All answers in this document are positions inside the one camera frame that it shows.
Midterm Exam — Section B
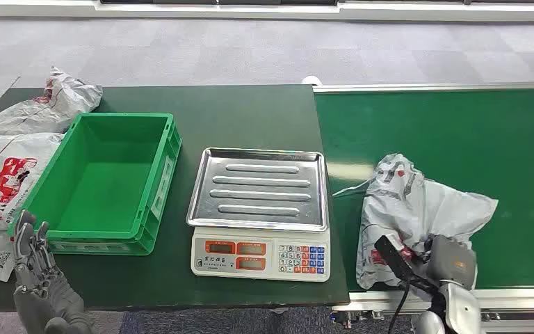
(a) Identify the white wall ledge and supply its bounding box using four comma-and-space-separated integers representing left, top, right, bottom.
0, 0, 534, 23

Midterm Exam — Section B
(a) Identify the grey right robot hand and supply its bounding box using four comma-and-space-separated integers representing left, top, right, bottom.
419, 234, 478, 292

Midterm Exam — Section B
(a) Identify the green conveyor belt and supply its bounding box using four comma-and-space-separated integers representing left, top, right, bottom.
314, 88, 534, 292

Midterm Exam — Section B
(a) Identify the green plastic crate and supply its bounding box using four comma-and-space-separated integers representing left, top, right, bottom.
8, 112, 183, 257

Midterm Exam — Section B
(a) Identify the aluminium conveyor frame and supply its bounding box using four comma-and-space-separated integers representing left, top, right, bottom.
313, 81, 534, 334

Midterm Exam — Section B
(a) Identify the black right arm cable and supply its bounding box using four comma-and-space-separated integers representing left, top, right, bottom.
387, 281, 412, 334

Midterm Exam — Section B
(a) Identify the flat white bag red print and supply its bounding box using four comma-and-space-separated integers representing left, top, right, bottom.
0, 132, 66, 232

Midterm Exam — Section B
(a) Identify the crumpled grey courier bag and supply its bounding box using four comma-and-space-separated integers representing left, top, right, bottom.
0, 65, 104, 136

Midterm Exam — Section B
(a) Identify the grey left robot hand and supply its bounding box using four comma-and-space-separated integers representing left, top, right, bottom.
11, 209, 95, 334

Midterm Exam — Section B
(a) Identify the grey courier bag package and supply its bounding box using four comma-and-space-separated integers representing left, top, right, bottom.
332, 153, 500, 292

